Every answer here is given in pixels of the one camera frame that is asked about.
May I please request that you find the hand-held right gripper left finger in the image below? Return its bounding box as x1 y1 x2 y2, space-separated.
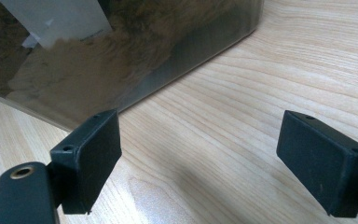
49 108 123 216

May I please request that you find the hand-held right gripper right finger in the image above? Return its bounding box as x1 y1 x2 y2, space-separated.
275 110 358 218

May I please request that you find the clear brown storage box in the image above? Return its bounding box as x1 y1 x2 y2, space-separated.
0 0 265 132

